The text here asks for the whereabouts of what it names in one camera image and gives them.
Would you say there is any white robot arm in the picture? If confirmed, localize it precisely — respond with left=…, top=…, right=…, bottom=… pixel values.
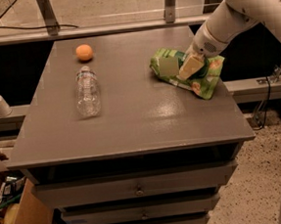
left=168, top=0, right=281, bottom=224

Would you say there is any grey drawer cabinet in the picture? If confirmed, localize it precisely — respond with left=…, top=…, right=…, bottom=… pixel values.
left=11, top=26, right=254, bottom=224

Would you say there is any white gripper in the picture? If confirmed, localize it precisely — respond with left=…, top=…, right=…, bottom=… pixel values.
left=158, top=22, right=229, bottom=81

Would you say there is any brown cardboard box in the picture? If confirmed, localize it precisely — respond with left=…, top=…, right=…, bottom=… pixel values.
left=0, top=167, right=56, bottom=224

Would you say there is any metal railing frame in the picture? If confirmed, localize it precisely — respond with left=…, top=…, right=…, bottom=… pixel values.
left=0, top=0, right=222, bottom=46

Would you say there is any black cable near rail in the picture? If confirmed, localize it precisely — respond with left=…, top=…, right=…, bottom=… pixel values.
left=247, top=72, right=278, bottom=132

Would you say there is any green rice chip bag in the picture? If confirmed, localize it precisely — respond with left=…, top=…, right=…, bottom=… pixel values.
left=149, top=48, right=224, bottom=100

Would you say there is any black floor cable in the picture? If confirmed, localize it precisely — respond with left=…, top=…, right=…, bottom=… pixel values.
left=0, top=0, right=80, bottom=36

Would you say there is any orange fruit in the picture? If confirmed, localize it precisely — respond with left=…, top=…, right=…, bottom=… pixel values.
left=75, top=44, right=93, bottom=61

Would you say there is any clear plastic water bottle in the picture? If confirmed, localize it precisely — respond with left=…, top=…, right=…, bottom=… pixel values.
left=75, top=66, right=101, bottom=117

